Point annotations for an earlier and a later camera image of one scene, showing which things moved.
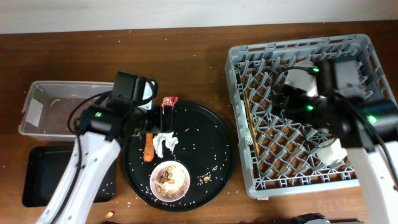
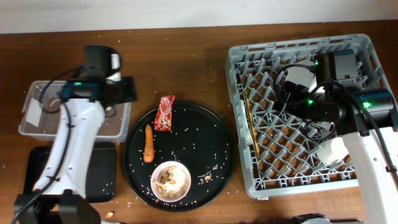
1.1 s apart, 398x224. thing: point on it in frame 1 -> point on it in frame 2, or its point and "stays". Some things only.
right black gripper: x=291 y=109 stays
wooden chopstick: x=248 y=104 stays
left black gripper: x=157 y=126 -> x=123 y=91
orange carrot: x=148 y=150 stays
